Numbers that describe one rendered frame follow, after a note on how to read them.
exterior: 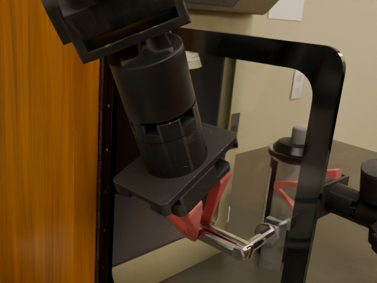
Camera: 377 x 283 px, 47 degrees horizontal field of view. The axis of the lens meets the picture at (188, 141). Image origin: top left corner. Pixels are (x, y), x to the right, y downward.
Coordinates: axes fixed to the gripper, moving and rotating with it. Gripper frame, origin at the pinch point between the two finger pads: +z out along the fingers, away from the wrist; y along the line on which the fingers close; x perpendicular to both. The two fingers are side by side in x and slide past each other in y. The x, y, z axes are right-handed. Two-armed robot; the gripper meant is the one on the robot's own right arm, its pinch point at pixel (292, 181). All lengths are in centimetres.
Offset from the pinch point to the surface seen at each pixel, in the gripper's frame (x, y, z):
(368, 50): -20, -139, 52
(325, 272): 15.9, -0.6, -10.3
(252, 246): -10.5, 42.5, -22.0
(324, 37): -25, -94, 51
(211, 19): -29.7, 20.9, 6.7
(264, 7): -32.3, 12.3, 3.1
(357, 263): 15.8, -9.4, -12.5
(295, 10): -34, -69, 51
